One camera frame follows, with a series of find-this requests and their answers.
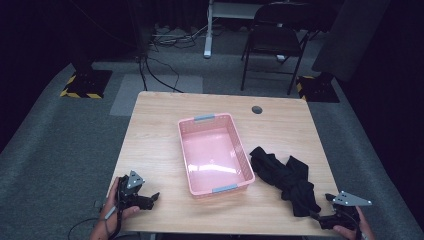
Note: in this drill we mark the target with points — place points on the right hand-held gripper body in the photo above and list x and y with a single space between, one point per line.
346 213

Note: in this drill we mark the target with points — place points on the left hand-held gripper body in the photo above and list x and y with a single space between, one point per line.
130 190

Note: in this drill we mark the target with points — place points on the black cloth garment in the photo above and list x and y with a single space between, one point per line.
286 180

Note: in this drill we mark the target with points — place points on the pink plastic basket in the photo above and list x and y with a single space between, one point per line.
213 155

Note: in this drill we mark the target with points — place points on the person's right hand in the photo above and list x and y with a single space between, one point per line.
361 230

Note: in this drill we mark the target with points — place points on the person's left hand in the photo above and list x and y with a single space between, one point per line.
116 213

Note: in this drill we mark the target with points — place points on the grey floor mat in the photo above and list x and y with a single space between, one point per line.
156 87

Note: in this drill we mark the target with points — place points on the black yellow striped stand base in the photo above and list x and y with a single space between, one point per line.
316 88
87 83

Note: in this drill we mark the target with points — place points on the grey round table grommet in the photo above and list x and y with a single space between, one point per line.
257 109

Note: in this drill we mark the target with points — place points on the grey padded panel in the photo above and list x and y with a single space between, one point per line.
350 36

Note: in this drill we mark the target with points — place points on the black folding chair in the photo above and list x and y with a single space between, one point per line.
271 41

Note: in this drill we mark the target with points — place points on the white desk with leg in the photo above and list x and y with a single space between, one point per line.
209 30

